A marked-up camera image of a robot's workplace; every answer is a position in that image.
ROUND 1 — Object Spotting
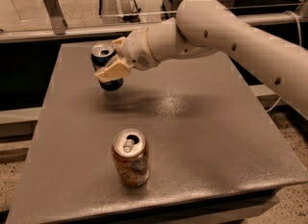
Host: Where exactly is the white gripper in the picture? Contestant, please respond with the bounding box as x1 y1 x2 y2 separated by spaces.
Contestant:
94 27 160 83

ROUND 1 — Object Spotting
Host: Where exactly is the blue pepsi can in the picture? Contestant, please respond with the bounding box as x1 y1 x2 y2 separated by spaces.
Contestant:
90 42 123 91

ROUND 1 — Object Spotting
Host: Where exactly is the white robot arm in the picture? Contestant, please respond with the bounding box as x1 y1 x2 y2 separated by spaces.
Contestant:
95 0 308 117

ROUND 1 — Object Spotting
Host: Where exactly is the orange soda can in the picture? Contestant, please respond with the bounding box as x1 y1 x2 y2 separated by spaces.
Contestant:
112 129 149 187

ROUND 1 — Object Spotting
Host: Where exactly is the grey table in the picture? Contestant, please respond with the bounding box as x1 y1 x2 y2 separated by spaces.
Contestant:
6 43 307 224

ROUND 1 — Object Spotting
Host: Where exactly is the left metal bracket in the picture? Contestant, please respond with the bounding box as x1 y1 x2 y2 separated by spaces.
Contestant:
43 0 67 35

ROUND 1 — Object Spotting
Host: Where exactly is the horizontal metal rail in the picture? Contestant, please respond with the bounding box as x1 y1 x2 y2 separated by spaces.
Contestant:
0 12 295 43

